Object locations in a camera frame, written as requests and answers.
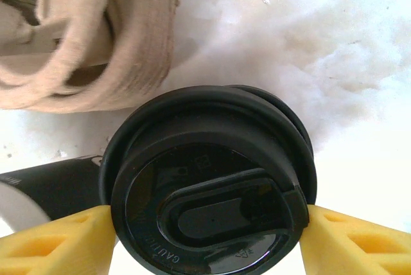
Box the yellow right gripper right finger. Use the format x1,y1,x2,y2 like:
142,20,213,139
299,204,411,275

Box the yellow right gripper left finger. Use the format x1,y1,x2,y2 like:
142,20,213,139
0,204,117,275

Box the black plastic coffee lid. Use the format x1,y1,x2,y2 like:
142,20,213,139
98,84,319,275
236,85,311,147

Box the brown moulded pulp cup carrier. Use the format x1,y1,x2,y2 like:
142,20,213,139
0,0,184,114

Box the black paper coffee cup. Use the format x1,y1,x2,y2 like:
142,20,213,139
0,155,109,224

